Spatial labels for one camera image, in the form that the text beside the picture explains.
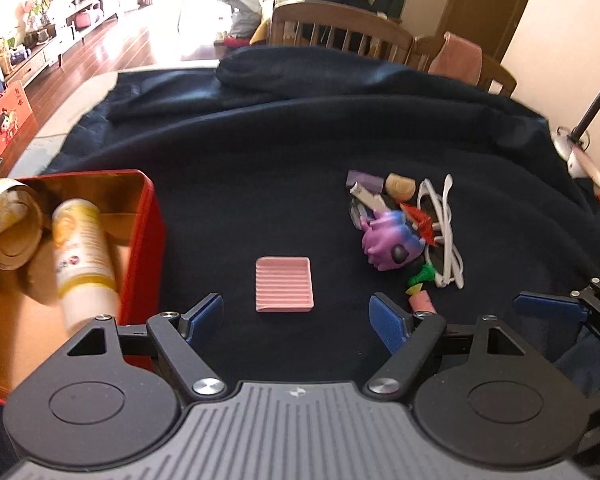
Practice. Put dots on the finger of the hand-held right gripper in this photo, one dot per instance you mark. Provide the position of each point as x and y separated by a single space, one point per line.
550 306

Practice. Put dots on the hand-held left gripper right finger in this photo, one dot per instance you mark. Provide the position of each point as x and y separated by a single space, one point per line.
387 325

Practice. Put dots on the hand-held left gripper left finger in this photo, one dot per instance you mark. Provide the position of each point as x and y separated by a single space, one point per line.
206 316

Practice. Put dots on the green pawn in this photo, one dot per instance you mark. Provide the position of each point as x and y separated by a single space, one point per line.
422 275

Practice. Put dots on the red tin box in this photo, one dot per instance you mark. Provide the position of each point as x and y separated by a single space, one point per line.
150 260

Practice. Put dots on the pink yellow eraser piece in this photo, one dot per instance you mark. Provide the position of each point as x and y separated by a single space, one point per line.
421 302

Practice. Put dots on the pink ribbed soap dish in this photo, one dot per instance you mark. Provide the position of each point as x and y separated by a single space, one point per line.
283 285

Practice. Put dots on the purple toy figure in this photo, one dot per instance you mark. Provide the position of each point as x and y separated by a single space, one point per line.
387 240

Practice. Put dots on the red toy piece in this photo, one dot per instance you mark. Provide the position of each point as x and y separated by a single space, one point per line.
420 220

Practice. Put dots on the white yellow bottle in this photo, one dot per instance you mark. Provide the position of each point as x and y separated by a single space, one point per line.
82 260

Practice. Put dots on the beige eraser block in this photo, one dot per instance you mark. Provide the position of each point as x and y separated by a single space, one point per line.
400 186

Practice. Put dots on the white pink plastic object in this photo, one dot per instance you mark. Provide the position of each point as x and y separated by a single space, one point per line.
587 167

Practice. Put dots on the purple eraser block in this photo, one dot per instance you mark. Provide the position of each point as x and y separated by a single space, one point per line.
362 180

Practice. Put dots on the dark blue blanket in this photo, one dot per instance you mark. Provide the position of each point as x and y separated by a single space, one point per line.
280 160

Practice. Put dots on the black desk lamp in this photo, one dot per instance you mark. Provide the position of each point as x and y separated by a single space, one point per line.
592 110

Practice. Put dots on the clear tape roll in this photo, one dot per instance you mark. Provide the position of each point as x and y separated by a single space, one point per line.
10 247

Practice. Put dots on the pink cloth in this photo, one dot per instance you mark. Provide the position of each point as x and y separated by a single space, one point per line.
457 57

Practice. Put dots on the orange gift box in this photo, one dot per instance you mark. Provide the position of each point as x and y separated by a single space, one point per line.
5 120

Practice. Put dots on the white long cabinet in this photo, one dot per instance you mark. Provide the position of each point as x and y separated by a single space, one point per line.
65 42

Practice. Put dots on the white bag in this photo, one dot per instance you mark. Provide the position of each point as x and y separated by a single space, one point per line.
242 5

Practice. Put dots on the wooden slatted chair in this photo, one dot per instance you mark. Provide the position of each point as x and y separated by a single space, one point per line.
330 15

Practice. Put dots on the pink pot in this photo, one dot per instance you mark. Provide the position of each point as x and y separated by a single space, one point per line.
85 19

